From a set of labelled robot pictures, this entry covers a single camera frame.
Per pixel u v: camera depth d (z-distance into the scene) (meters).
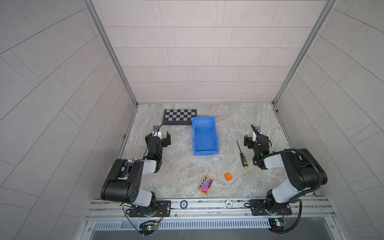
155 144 0.67
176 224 1.05
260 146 0.70
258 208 0.71
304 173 0.45
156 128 0.76
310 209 0.71
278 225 0.68
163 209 0.70
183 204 0.72
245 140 0.86
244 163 0.84
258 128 0.81
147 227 0.65
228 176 0.79
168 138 0.83
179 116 1.05
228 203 0.72
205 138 0.97
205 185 0.77
